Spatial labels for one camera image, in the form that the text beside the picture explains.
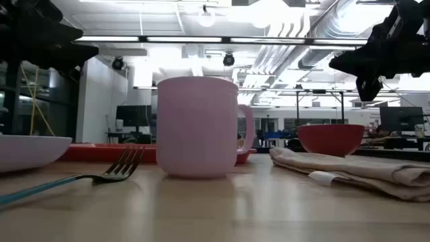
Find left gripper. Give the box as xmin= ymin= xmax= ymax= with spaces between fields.
xmin=0 ymin=0 xmax=99 ymax=81

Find beige cloth napkin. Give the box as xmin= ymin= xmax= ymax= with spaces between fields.
xmin=269 ymin=146 xmax=430 ymax=203

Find person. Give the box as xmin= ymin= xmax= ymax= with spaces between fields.
xmin=368 ymin=124 xmax=397 ymax=144

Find black background rig frame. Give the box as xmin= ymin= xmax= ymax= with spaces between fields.
xmin=294 ymin=89 xmax=346 ymax=128

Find dark pink plastic bowl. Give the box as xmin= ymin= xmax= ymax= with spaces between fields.
xmin=296 ymin=124 xmax=366 ymax=158

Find black ceiling spotlight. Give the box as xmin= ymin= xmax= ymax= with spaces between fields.
xmin=222 ymin=52 xmax=236 ymax=67
xmin=111 ymin=56 xmax=128 ymax=71

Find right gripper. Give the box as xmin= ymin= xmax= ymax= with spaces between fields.
xmin=329 ymin=0 xmax=430 ymax=102

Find lavender plastic plate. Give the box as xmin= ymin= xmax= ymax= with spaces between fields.
xmin=0 ymin=134 xmax=73 ymax=173

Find pink plastic mug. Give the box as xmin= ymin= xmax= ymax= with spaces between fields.
xmin=156 ymin=76 xmax=255 ymax=179

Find black computer monitor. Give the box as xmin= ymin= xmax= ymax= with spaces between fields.
xmin=116 ymin=104 xmax=153 ymax=128
xmin=380 ymin=106 xmax=425 ymax=132

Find red plastic tray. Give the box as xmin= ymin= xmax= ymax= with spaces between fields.
xmin=60 ymin=143 xmax=258 ymax=165

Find black fork teal handle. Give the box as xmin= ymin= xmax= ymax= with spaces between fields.
xmin=0 ymin=145 xmax=146 ymax=206

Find blue storage bins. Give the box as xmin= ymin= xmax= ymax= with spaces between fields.
xmin=264 ymin=131 xmax=290 ymax=140

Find white round pendant lamp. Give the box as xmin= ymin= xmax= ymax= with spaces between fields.
xmin=197 ymin=5 xmax=216 ymax=28

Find thin yellow cord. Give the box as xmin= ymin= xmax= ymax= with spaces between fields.
xmin=19 ymin=63 xmax=56 ymax=137

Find black overhead light bar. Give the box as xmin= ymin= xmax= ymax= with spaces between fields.
xmin=73 ymin=35 xmax=369 ymax=47

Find black aluminium table frame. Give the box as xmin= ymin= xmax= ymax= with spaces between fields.
xmin=255 ymin=146 xmax=430 ymax=163

